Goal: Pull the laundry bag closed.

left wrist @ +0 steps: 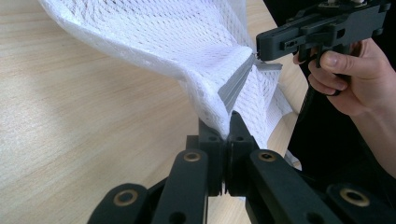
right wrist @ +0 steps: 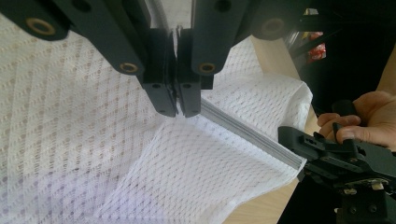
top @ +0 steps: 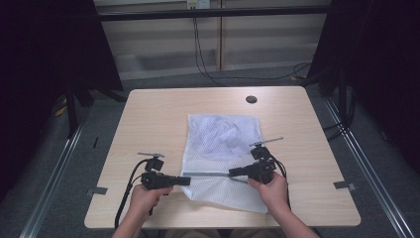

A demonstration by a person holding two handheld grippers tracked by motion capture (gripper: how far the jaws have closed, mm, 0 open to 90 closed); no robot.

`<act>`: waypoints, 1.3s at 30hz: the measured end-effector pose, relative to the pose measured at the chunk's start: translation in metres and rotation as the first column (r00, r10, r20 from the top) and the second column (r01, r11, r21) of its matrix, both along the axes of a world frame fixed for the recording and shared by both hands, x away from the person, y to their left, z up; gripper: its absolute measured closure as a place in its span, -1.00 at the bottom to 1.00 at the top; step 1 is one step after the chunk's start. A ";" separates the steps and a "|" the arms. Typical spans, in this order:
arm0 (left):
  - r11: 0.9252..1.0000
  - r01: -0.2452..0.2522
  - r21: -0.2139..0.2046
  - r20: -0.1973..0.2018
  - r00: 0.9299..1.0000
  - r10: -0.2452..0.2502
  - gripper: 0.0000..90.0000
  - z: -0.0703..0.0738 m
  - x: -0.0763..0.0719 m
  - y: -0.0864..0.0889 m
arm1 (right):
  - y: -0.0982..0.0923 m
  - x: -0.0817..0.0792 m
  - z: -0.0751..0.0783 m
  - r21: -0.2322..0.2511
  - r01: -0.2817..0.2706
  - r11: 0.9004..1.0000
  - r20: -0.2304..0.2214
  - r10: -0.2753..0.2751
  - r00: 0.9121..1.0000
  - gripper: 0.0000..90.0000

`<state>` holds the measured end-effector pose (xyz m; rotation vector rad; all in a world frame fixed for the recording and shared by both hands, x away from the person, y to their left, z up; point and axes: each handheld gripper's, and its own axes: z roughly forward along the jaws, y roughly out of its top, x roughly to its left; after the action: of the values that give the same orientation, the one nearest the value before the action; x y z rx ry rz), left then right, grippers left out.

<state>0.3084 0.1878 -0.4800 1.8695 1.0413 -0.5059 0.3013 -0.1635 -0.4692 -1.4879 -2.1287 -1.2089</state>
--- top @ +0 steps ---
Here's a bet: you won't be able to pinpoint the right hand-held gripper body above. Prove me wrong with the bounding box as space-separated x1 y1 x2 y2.
248 136 285 185

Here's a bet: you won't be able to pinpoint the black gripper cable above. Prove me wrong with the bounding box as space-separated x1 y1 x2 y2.
270 158 292 210
114 158 154 230

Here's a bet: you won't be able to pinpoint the black curtain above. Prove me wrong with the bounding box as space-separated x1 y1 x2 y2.
305 0 420 175
0 0 125 203

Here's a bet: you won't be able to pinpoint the white wall socket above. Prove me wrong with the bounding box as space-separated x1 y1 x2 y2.
185 0 212 10

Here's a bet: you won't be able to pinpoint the black hanging cables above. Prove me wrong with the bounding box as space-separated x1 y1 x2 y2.
191 16 313 87

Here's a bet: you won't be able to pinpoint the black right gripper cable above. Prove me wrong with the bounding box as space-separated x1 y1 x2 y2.
270 158 292 210

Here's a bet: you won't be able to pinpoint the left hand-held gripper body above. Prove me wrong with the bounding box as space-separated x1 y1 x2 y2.
137 151 173 191

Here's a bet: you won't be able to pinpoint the black floor cables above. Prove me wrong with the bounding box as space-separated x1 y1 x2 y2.
322 86 357 143

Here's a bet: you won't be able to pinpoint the white clothes in bag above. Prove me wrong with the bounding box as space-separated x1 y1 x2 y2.
189 115 264 157

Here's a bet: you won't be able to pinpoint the person's right hand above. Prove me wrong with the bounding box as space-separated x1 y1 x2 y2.
247 171 289 213

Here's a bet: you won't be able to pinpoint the wooden wall post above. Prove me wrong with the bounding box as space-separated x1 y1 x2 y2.
215 0 226 71

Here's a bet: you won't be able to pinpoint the white mesh laundry bag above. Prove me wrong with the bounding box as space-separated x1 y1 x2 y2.
180 113 270 215

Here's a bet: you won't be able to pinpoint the person's left hand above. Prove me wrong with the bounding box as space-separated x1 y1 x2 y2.
128 183 174 222

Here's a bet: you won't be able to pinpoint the aluminium floor rail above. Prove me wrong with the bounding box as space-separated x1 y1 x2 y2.
19 108 87 238
322 97 416 238

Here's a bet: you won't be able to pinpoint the person's legs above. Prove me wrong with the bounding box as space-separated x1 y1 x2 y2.
163 228 289 238

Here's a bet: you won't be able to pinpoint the grey metal table bracket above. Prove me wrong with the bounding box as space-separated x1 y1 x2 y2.
85 186 109 196
332 180 359 192

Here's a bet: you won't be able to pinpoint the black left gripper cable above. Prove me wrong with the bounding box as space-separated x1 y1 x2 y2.
114 158 154 230

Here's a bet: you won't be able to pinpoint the black stand leg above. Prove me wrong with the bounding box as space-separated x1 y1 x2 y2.
63 81 87 139

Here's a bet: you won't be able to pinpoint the black horizontal bar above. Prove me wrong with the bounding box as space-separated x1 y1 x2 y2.
96 5 333 23

